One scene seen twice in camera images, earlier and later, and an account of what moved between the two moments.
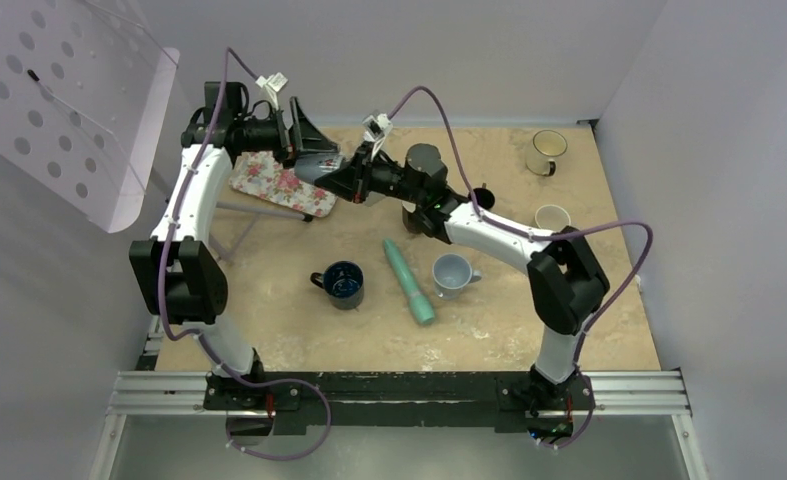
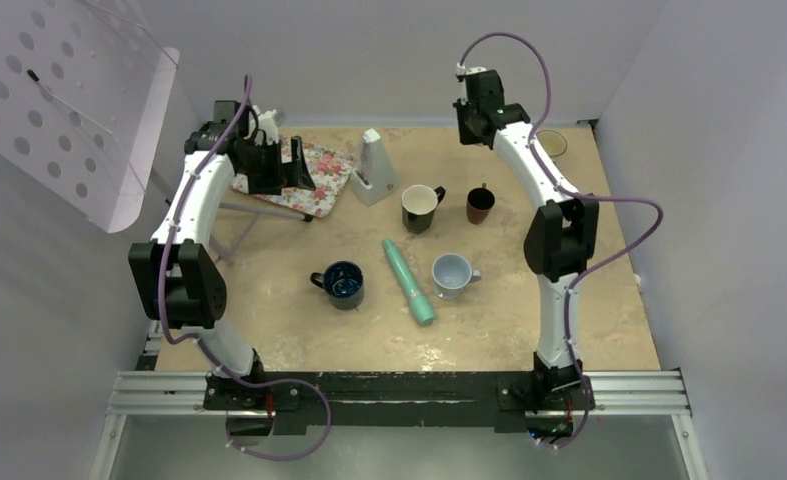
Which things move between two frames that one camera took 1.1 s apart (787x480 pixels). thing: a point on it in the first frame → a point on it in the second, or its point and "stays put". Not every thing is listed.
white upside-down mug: [451, 274] stays put
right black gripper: [353, 182] → [465, 137]
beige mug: [546, 146] stays put
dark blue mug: [344, 283] stays put
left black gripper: [305, 136] → [284, 175]
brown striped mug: [484, 197] stays put
